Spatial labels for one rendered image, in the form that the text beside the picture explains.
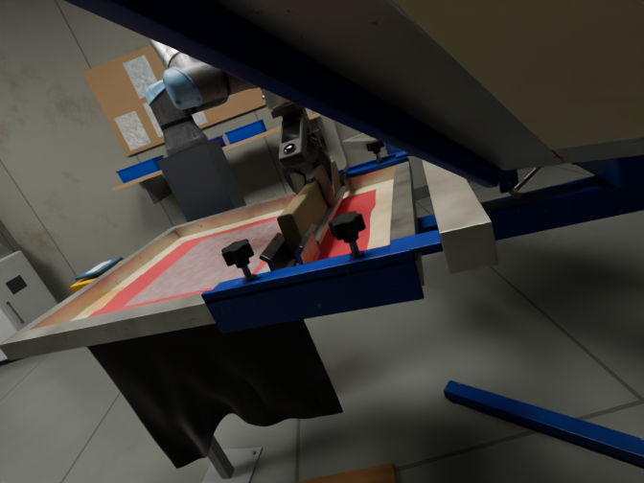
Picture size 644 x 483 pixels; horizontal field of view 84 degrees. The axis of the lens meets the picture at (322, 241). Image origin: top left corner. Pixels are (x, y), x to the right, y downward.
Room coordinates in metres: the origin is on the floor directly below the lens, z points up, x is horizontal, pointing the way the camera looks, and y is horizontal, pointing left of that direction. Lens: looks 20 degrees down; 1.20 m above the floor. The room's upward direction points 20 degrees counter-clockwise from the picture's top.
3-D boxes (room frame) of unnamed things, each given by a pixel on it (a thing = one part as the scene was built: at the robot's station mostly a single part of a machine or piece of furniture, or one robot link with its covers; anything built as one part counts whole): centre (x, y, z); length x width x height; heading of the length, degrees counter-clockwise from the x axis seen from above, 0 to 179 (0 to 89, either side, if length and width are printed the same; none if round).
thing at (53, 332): (0.79, 0.17, 0.97); 0.79 x 0.58 x 0.04; 71
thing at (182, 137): (1.38, 0.33, 1.25); 0.15 x 0.15 x 0.10
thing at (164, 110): (1.38, 0.33, 1.37); 0.13 x 0.12 x 0.14; 109
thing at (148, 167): (3.31, 1.24, 1.18); 0.35 x 0.24 x 0.11; 85
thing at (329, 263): (0.45, 0.04, 0.98); 0.30 x 0.05 x 0.07; 71
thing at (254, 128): (3.23, 0.28, 1.18); 0.32 x 0.22 x 0.10; 85
